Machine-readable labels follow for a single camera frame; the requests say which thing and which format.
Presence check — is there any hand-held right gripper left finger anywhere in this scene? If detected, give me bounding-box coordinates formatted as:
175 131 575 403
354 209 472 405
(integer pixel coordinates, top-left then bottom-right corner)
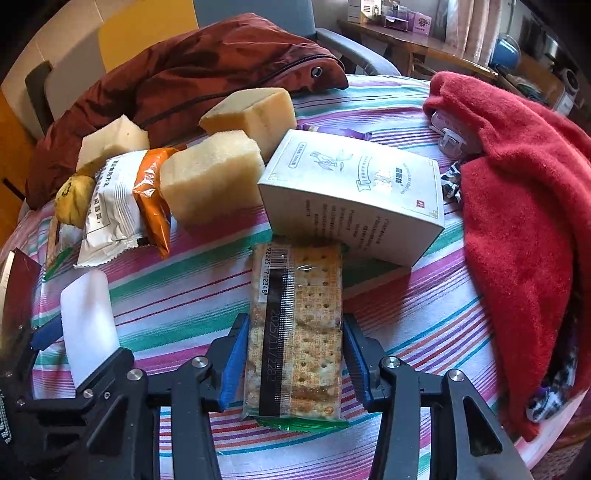
74 314 252 480

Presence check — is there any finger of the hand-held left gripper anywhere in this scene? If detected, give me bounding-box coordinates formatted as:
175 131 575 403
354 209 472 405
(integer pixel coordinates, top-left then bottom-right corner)
14 347 137 416
0 318 65 402

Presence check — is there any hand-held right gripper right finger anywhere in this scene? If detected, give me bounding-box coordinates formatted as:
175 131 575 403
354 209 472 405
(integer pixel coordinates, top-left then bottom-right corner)
341 314 522 480

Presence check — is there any clear cracker packet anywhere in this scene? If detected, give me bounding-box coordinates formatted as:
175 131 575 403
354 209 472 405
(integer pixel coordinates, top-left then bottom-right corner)
240 240 349 430

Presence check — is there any white tea box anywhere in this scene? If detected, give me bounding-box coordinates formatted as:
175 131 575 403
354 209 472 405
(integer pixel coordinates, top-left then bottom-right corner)
257 129 446 268

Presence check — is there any yellow sponge block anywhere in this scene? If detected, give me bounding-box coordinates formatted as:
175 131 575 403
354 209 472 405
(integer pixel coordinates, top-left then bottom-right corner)
198 87 298 160
158 129 266 227

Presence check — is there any pale sponge block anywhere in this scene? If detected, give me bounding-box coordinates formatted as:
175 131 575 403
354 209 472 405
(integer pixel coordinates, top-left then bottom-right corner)
75 114 151 174

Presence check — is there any desktop with striped tablecloth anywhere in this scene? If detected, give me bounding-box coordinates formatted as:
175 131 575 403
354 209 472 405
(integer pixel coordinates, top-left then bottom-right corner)
0 74 591 480

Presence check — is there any white snack packet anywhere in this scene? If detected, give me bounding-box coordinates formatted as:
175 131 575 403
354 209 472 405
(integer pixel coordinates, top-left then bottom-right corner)
74 154 153 268

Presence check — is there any small yellow bun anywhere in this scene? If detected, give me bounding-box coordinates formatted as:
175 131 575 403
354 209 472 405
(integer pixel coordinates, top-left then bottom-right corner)
55 173 95 229

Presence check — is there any orange wooden wardrobe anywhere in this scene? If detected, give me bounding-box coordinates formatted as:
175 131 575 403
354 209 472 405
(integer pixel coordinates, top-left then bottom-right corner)
0 92 38 232

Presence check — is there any red towel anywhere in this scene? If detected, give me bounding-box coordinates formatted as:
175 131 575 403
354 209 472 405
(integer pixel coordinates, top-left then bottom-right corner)
422 71 591 441

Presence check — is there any purple snack packet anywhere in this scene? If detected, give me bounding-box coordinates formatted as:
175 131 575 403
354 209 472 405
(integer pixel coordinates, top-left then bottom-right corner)
295 124 372 141

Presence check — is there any dark upright panel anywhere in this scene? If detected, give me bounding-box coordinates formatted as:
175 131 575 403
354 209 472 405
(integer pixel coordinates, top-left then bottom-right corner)
25 60 54 139

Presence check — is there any white hair clip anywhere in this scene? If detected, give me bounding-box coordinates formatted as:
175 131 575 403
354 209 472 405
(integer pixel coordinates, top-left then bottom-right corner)
428 108 469 155

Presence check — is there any maroon jacket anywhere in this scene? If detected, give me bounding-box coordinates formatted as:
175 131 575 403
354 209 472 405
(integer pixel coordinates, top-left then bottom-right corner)
25 13 349 210

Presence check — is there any grey yellow blue chair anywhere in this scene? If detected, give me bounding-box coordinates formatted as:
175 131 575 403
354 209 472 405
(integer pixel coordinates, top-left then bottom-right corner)
0 0 400 144

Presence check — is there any wooden side desk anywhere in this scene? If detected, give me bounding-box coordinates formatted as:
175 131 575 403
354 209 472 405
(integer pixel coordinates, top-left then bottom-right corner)
337 18 499 79

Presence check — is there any small wooden cabinet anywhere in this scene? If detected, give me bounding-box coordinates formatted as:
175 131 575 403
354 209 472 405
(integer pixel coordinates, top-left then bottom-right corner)
512 51 566 107

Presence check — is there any purple carton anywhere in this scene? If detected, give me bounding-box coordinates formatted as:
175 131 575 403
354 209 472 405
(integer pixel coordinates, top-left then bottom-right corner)
406 11 435 35

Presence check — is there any blue pot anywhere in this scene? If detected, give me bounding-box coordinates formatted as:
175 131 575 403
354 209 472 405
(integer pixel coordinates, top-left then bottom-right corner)
489 34 522 68

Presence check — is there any white round appliance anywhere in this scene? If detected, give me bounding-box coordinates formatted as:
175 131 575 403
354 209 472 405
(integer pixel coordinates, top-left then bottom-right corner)
556 67 583 109

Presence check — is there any white carton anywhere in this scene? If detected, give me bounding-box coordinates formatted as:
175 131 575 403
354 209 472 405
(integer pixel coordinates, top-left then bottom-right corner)
346 0 384 24

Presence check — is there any pink curtain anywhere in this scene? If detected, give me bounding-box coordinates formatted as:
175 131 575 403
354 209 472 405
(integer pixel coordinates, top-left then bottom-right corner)
443 0 504 61

